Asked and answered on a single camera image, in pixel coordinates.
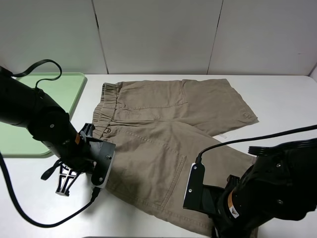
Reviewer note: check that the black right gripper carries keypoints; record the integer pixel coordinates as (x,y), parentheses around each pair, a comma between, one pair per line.
(234,213)

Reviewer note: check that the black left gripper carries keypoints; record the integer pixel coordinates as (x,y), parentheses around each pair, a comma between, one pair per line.
(72,148)

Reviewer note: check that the khaki shorts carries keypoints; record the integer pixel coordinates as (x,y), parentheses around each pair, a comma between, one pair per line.
(159,127)

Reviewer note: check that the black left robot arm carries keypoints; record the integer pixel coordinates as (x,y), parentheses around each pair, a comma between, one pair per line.
(49,123)

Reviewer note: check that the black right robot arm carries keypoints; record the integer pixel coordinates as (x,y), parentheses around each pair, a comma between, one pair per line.
(282,184)

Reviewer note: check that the green plastic tray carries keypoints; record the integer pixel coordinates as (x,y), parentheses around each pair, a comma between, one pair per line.
(17,142)

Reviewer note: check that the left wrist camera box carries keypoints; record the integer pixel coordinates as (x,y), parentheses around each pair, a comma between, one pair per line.
(103,154)

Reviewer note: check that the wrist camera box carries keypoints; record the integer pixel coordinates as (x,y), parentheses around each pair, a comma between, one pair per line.
(103,154)
(199,197)

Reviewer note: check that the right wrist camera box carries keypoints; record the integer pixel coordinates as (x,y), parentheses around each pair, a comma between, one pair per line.
(199,197)

